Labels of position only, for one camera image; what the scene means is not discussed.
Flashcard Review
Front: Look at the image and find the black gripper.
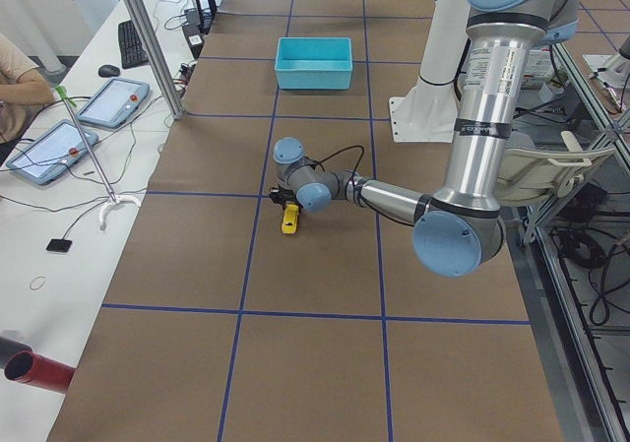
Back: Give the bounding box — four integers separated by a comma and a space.
269, 185, 296, 209

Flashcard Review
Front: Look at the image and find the yellow beetle toy car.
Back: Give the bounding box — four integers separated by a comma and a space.
281, 203, 300, 235

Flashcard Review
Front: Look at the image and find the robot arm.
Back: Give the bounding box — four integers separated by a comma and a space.
270, 0, 579, 277

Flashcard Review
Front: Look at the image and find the light blue plastic bin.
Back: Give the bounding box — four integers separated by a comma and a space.
275, 37, 353, 91

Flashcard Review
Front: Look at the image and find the far blue teach pendant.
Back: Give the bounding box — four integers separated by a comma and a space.
77, 77, 150, 129

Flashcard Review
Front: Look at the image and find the blue teach pendant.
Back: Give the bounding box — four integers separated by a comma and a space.
77, 77, 150, 129
6, 119, 99, 186

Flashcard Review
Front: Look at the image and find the black keyboard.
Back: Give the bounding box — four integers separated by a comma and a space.
118, 20, 149, 69

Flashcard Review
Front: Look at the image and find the black computer mouse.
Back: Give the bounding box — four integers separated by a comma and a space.
97, 64, 121, 78

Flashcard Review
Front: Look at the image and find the near blue teach pendant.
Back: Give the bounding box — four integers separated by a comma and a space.
6, 119, 99, 186

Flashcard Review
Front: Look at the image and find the grey office chair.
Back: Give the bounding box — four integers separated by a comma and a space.
494, 131, 614, 206

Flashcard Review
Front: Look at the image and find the red cylinder tube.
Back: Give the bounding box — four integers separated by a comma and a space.
4, 350, 75, 394

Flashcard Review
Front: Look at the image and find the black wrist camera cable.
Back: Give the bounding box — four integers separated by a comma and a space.
310, 145, 366, 187

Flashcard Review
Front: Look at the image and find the white camera stand column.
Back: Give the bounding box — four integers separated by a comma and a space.
389, 0, 470, 143

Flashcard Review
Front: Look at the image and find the grabber stick with green handle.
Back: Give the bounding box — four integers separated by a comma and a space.
54, 85, 141, 231

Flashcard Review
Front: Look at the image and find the grey aluminium frame post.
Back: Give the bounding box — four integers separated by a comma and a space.
123, 0, 184, 120

